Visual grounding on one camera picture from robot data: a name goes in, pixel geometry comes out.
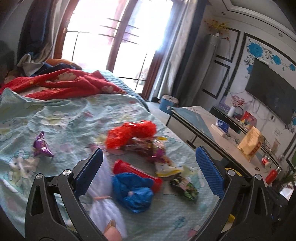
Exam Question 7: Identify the wall mounted black television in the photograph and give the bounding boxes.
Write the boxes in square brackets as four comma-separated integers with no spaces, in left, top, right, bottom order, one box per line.
[245,58,295,125]

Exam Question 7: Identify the blue quilted bedspread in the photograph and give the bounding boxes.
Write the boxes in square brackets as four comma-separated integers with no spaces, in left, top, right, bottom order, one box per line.
[99,70,151,112]

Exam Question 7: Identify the small red jar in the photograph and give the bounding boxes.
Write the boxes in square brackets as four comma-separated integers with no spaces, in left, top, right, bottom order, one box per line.
[261,156,271,168]

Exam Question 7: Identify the grey standing air conditioner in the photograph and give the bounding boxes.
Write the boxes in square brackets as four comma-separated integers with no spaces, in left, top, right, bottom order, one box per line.
[183,33,220,106]

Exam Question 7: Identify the grey blue curtain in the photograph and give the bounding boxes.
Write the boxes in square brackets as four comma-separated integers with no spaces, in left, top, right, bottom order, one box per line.
[147,1,209,101]

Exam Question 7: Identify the blue plastic bag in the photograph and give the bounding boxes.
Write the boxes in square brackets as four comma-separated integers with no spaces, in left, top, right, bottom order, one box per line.
[112,173,154,213]

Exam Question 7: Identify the light green cartoon bedsheet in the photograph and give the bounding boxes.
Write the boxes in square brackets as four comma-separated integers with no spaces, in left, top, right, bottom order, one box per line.
[1,89,219,240]

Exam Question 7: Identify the green black snack bag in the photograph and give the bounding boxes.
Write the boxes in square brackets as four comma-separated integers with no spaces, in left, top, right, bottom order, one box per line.
[170,176,199,201]

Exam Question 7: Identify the golden paper bag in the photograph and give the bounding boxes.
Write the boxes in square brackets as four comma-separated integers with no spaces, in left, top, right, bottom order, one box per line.
[237,126,264,162]

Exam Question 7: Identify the blue tissue pack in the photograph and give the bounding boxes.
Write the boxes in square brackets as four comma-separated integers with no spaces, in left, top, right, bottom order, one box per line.
[216,119,229,133]

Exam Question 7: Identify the hanging clothes pile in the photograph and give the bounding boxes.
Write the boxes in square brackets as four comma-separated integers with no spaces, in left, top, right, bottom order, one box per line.
[16,1,74,76]

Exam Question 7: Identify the red floral blanket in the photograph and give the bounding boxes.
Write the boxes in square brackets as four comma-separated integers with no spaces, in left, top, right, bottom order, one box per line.
[1,69,126,100]

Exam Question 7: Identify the small purple foil wrapper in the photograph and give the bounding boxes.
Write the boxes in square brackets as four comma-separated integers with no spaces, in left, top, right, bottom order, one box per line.
[33,131,54,158]

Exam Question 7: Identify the window with brown frame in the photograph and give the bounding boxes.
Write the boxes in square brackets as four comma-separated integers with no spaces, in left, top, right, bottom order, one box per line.
[54,1,177,97]

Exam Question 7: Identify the white foam fruit net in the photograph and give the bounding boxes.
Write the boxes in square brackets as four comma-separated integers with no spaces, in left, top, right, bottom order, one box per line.
[87,158,127,238]

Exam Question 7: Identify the red plastic cup stack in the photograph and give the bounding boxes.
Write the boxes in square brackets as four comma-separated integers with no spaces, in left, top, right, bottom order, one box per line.
[113,160,163,193]

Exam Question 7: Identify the red bottle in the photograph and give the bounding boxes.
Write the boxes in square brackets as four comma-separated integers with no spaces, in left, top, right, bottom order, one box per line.
[265,167,281,185]

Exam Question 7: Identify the white vase red flowers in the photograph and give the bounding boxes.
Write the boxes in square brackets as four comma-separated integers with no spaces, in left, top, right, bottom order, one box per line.
[227,95,246,119]

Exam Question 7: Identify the yellow white snack bag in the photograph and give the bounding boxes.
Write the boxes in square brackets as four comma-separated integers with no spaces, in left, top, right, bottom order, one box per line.
[154,162,183,178]

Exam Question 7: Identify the black tv cabinet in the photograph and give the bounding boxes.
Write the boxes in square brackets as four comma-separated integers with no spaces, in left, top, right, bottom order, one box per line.
[209,105,284,170]

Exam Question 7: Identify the blue white round bin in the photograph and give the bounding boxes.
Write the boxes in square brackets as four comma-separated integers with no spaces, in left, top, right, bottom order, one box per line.
[159,94,179,114]

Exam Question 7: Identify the left hand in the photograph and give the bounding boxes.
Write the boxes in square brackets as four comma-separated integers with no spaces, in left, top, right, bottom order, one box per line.
[103,219,122,241]

